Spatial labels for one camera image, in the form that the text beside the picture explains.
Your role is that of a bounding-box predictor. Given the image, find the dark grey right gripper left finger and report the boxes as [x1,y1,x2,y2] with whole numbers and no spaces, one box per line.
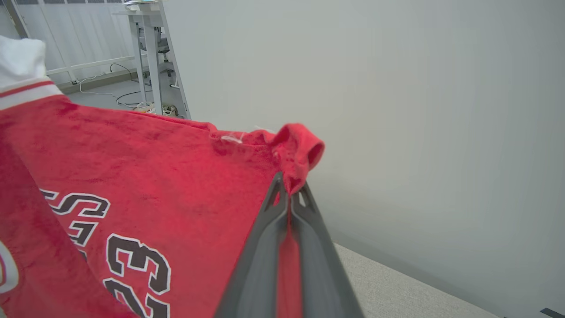
[214,172,290,318]

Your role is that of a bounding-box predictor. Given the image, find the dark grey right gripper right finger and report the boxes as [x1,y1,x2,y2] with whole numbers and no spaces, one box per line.
[290,183,365,318]

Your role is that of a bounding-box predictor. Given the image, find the red basketball jersey garment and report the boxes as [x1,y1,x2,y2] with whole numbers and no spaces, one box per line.
[0,35,326,318]

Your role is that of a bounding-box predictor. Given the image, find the white power strip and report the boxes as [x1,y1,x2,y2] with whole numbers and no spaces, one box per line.
[134,102,178,118]

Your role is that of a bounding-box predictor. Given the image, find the white standing desk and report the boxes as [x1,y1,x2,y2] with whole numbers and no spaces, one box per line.
[113,0,192,121]

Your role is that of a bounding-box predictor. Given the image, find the grey office chair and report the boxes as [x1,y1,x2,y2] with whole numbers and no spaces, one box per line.
[139,26,175,87]

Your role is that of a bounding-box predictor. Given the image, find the black floor cable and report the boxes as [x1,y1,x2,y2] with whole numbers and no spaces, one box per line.
[79,63,153,109]

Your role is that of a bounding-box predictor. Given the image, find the white slatted wall panel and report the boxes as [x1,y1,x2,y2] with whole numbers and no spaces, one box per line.
[0,0,138,83]

